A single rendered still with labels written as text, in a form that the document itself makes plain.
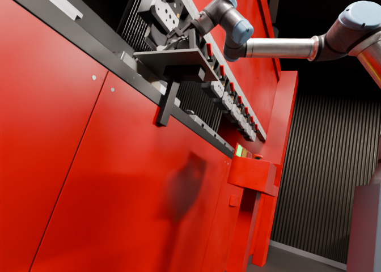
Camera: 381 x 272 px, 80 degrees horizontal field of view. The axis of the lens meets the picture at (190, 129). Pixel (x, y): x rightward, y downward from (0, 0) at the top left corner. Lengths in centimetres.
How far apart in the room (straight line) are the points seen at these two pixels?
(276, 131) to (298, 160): 173
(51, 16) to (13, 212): 38
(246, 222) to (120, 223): 52
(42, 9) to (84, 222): 48
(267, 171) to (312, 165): 367
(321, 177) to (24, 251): 438
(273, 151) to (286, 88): 82
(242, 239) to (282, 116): 213
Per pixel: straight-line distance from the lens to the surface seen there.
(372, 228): 94
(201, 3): 127
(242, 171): 98
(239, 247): 104
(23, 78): 52
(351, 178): 475
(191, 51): 72
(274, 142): 287
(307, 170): 457
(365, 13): 96
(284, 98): 306
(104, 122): 61
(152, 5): 96
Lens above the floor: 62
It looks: 13 degrees up
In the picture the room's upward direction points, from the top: 16 degrees clockwise
